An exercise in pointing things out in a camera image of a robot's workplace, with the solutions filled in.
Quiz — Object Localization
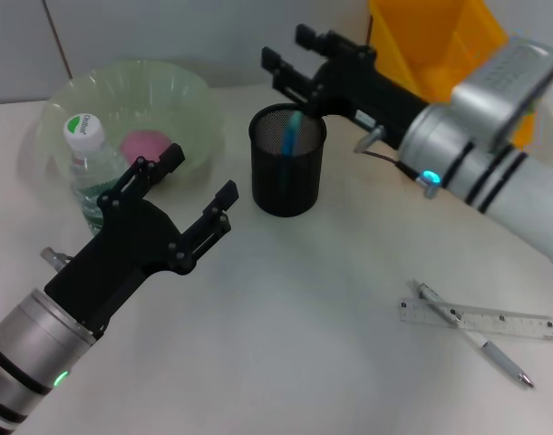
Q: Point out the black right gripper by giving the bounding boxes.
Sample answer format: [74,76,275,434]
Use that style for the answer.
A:
[260,24,431,151]

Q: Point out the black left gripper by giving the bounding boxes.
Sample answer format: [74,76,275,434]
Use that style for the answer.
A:
[44,143,239,339]

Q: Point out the pink peach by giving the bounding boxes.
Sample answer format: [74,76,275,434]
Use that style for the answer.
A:
[120,130,173,160]

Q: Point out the blue plastic scissors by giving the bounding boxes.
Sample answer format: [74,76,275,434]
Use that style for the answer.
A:
[278,111,307,197]

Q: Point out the clear green-label water bottle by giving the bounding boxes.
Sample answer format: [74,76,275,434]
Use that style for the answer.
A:
[63,112,133,238]

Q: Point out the clear plastic ruler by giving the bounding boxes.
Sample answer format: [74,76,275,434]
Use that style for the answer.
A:
[398,296,553,344]

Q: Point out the white ballpoint pen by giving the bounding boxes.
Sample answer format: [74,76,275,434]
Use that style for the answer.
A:
[412,279,535,390]

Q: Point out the green glass fruit bowl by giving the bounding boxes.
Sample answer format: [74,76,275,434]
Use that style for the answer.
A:
[33,59,227,191]

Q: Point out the black mesh pen holder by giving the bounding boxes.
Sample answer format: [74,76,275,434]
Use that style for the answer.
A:
[247,103,327,219]

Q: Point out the yellow plastic bin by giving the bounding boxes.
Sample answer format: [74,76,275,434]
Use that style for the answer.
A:
[365,0,538,150]

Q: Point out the right gripper cable with connector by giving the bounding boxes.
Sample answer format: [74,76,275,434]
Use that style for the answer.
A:
[354,125,441,199]

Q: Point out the gripper cable with connector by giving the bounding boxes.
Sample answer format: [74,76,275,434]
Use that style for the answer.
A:
[354,125,441,199]
[40,247,74,274]

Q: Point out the left gripper cable with connector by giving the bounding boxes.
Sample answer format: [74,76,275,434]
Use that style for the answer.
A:
[40,247,74,274]

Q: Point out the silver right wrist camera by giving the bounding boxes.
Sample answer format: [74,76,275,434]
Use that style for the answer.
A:
[451,39,553,153]

